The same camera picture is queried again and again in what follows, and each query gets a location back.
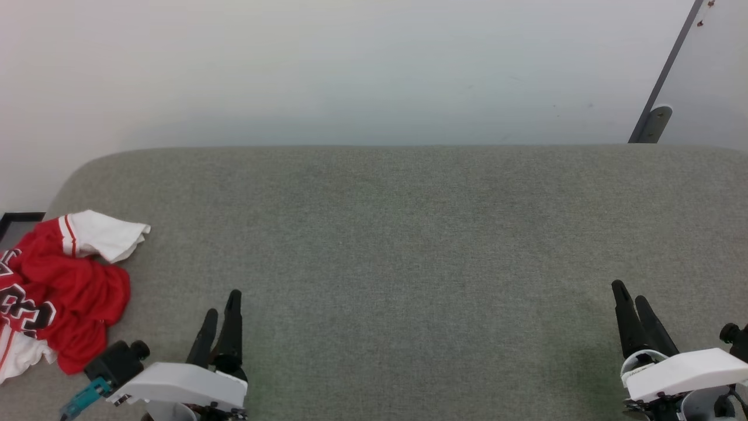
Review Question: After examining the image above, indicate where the teal cable plug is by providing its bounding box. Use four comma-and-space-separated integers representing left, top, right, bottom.
58, 377, 112, 421

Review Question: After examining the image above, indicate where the round grey post foot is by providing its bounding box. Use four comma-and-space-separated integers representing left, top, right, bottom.
638, 104, 674, 144

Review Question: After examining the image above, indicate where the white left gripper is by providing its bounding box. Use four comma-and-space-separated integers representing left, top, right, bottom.
106, 289, 249, 421

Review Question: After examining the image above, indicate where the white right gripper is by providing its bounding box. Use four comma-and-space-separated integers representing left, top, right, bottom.
611, 279, 748, 421

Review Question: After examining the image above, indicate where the red and white baseball jersey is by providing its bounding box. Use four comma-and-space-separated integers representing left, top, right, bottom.
0, 210, 151, 385

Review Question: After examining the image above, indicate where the grey wall post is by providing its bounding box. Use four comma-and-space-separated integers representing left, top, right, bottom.
628, 0, 705, 144

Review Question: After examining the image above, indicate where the black floor frame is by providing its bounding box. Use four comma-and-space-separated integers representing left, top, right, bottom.
0, 212, 46, 241

